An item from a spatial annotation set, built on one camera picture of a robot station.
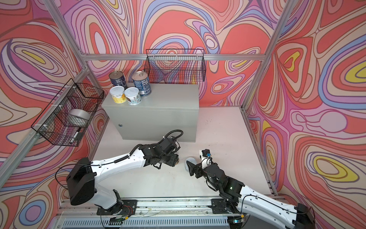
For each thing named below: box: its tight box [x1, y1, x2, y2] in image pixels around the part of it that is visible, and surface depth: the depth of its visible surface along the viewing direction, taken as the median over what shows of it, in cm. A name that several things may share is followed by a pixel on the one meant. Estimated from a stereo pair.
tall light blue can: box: [131, 70, 152, 97], surface depth 75 cm
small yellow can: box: [109, 85, 127, 105], surface depth 75 cm
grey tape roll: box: [68, 108, 92, 127], surface depth 74 cm
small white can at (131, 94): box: [124, 86, 142, 106], surface depth 74 cm
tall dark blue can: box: [108, 70, 128, 90], surface depth 75 cm
